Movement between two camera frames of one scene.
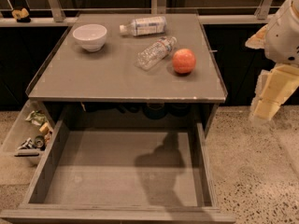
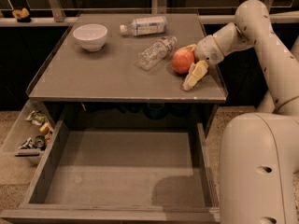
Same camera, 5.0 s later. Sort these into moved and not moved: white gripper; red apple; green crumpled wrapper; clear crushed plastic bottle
Moved: white gripper
Not moved: green crumpled wrapper; clear crushed plastic bottle; red apple
